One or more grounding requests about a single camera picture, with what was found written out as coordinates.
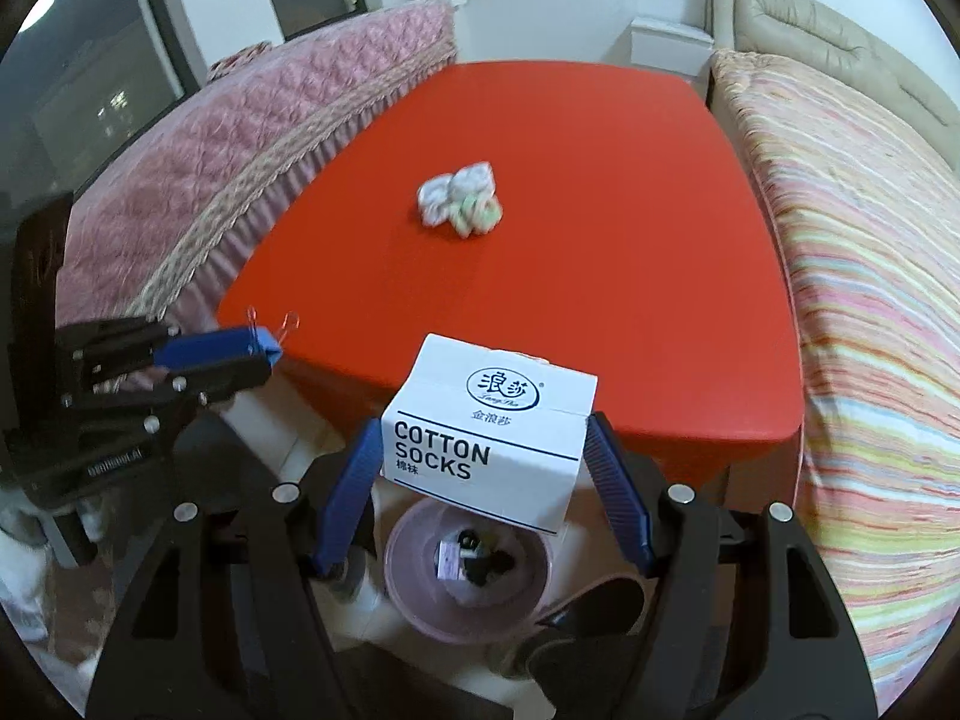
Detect striped bed sheet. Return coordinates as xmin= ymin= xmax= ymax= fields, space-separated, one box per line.
xmin=709 ymin=49 xmax=960 ymax=661

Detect black slipper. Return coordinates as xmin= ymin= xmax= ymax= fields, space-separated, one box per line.
xmin=525 ymin=600 xmax=652 ymax=720
xmin=330 ymin=547 xmax=372 ymax=605

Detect white plastic bin bag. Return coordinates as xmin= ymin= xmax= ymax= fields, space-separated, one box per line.
xmin=431 ymin=570 xmax=537 ymax=612

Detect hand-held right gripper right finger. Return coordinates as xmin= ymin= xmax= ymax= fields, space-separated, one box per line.
xmin=586 ymin=412 xmax=878 ymax=720

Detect rolled white socks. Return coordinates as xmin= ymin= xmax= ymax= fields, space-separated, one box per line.
xmin=416 ymin=160 xmax=502 ymax=239

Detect white fluffy cloth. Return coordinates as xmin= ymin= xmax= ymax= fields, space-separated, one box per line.
xmin=0 ymin=502 xmax=55 ymax=635

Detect white sock box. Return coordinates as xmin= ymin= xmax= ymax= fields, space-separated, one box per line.
xmin=381 ymin=332 xmax=599 ymax=539

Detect blue binder clip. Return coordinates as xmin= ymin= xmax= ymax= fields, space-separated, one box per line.
xmin=244 ymin=306 xmax=301 ymax=366

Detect beige padded headboard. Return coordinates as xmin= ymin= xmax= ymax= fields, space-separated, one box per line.
xmin=709 ymin=0 xmax=960 ymax=143

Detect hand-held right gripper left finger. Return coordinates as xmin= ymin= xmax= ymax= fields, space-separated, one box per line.
xmin=88 ymin=418 xmax=385 ymax=720

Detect white nightstand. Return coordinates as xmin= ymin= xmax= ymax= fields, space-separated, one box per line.
xmin=630 ymin=15 xmax=713 ymax=77

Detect large dark glass window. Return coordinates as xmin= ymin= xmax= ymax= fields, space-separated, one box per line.
xmin=0 ymin=0 xmax=190 ymax=200

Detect pink trash bin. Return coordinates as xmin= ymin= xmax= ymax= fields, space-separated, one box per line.
xmin=384 ymin=499 xmax=556 ymax=642

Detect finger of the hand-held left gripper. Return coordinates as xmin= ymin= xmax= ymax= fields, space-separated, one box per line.
xmin=56 ymin=319 xmax=265 ymax=377
xmin=90 ymin=364 xmax=272 ymax=415

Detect red table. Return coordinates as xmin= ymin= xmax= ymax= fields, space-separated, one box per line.
xmin=216 ymin=60 xmax=803 ymax=512

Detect pink quilted cover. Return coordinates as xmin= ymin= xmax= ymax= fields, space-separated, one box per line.
xmin=56 ymin=0 xmax=458 ymax=331

